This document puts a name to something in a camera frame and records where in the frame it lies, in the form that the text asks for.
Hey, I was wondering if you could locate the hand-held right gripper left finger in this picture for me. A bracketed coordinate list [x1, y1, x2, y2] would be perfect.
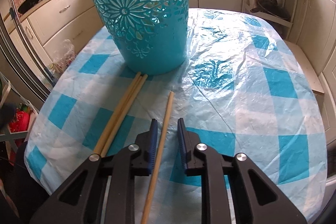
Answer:
[29, 119, 159, 224]

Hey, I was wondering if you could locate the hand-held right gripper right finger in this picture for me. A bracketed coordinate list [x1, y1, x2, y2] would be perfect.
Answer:
[177, 118, 307, 224]

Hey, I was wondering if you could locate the wooden chopstick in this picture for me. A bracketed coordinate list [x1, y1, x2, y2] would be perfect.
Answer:
[93, 72, 142, 155]
[140, 91, 175, 224]
[100, 74, 148, 157]

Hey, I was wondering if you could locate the teal perforated plastic basket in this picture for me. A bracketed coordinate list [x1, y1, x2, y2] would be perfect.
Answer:
[80, 0, 191, 76]

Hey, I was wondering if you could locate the blue checked plastic tablecloth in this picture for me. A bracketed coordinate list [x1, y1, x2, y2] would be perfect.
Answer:
[24, 7, 328, 197]

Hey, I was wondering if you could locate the clear plastic bag on floor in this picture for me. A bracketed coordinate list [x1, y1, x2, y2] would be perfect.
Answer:
[49, 39, 78, 80]

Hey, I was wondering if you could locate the white folding shelf rack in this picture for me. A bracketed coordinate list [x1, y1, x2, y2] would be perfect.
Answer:
[0, 74, 37, 143]

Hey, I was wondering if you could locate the white step stool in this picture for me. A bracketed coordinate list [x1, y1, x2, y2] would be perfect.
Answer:
[282, 39, 324, 96]

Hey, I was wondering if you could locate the white plain drawer cabinet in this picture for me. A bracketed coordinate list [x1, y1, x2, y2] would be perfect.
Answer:
[8, 0, 105, 62]

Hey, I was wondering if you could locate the dark pan with lid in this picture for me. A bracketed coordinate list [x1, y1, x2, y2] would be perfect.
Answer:
[249, 0, 290, 21]

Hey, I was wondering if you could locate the white moulded drawer cabinet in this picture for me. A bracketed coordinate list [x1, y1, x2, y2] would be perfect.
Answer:
[302, 0, 336, 135]

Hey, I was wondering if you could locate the black wok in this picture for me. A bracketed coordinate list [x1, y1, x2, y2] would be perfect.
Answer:
[18, 0, 42, 14]

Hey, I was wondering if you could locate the metal door frame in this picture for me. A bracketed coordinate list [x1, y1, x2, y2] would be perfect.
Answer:
[0, 0, 55, 104]

